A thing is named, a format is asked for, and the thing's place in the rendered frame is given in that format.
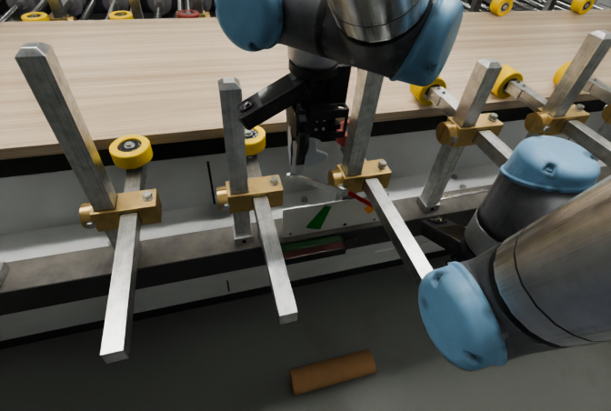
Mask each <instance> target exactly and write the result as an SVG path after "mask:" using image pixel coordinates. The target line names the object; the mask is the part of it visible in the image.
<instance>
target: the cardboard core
mask: <svg viewBox="0 0 611 411"><path fill-rule="evenodd" d="M375 372H376V363H375V360H374V358H373V355H372V353H371V352H370V350H369V349H366V350H362V351H358V352H355V353H352V354H348V355H345V356H339V357H335V358H332V359H328V360H325V361H321V362H318V363H314V364H311V365H307V366H301V367H298V368H294V369H291V370H289V377H290V383H291V387H292V391H293V394H294V396H297V395H300V394H303V393H306V392H310V391H313V390H316V389H319V388H322V387H326V386H331V385H334V384H338V383H341V382H345V381H347V380H351V379H354V378H358V377H360V376H366V375H370V374H373V373H375Z"/></svg>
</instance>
